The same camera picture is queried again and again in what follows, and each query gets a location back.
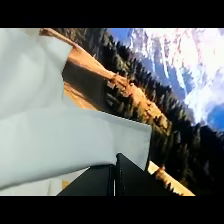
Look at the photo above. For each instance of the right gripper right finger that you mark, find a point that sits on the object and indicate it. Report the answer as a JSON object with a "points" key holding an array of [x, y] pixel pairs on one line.
{"points": [[136, 180]]}

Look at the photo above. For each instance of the white shirt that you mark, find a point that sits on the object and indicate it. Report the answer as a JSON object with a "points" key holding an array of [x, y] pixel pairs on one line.
{"points": [[50, 140]]}

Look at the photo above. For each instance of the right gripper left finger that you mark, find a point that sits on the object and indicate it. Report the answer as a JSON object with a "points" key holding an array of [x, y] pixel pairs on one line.
{"points": [[93, 183]]}

